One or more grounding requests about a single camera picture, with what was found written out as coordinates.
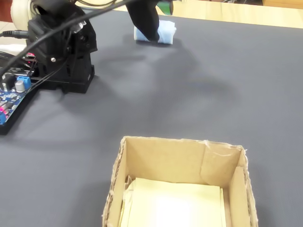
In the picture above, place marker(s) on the brown cardboard box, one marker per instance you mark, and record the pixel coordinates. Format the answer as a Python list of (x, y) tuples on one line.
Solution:
[(165, 160)]

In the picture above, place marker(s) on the blue circuit board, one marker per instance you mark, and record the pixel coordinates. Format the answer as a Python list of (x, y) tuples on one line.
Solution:
[(11, 97)]

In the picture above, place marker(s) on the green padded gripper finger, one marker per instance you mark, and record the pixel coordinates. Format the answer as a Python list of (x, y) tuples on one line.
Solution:
[(166, 7)]

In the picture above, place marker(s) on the blue circuit board base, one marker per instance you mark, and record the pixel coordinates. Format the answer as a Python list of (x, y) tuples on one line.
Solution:
[(14, 123)]

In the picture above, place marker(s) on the grey table mat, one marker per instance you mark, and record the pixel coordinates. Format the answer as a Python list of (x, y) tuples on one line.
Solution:
[(213, 106)]

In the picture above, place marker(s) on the light blue cloth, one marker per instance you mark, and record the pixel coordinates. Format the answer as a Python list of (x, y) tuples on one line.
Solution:
[(168, 33)]

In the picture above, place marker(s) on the cream round object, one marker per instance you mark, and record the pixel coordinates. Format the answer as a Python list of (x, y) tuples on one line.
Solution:
[(19, 11)]

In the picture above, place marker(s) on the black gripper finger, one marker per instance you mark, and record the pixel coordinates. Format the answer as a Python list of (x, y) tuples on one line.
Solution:
[(146, 21)]

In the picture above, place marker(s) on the small board with power jack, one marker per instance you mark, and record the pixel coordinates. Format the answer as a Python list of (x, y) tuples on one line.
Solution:
[(29, 55)]

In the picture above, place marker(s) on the pale yellow paper sheet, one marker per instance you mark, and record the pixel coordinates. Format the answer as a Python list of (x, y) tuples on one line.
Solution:
[(177, 203)]

